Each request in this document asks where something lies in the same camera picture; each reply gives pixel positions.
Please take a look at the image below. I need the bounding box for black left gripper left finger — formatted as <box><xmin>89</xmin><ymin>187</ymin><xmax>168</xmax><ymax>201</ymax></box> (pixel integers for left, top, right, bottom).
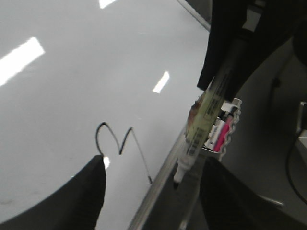
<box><xmin>0</xmin><ymin>155</ymin><xmax>106</xmax><ymax>230</ymax></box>

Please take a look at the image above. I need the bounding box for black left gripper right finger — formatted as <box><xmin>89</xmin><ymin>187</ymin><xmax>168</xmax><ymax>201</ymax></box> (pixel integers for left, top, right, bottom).
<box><xmin>200</xmin><ymin>157</ymin><xmax>307</xmax><ymax>230</ymax></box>

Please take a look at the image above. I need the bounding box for white black whiteboard marker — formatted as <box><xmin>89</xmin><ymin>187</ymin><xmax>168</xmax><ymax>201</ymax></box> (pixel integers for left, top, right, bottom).
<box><xmin>173</xmin><ymin>38</ymin><xmax>248</xmax><ymax>189</ymax></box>

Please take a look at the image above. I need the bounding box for white whiteboard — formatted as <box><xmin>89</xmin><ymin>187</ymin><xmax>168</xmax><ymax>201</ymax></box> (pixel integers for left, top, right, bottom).
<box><xmin>0</xmin><ymin>0</ymin><xmax>209</xmax><ymax>230</ymax></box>

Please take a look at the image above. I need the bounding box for pink marker in holder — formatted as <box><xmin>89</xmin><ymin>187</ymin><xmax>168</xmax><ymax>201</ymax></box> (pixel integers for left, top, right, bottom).
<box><xmin>213</xmin><ymin>115</ymin><xmax>233</xmax><ymax>152</ymax></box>

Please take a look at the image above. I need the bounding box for white marker in holder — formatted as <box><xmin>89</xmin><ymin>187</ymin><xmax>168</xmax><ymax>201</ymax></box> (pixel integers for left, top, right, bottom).
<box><xmin>205</xmin><ymin>119</ymin><xmax>225</xmax><ymax>150</ymax></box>

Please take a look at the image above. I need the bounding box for white marker holder box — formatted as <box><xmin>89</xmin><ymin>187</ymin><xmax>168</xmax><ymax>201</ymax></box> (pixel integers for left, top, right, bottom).
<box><xmin>201</xmin><ymin>98</ymin><xmax>242</xmax><ymax>161</ymax></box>

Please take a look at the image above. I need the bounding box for black cable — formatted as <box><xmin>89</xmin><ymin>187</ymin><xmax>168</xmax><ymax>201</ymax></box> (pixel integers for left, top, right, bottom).
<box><xmin>286</xmin><ymin>136</ymin><xmax>307</xmax><ymax>204</ymax></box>

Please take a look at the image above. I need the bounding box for aluminium whiteboard tray rail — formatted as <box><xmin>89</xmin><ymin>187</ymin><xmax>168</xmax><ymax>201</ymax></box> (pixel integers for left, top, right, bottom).
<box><xmin>128</xmin><ymin>129</ymin><xmax>192</xmax><ymax>230</ymax></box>

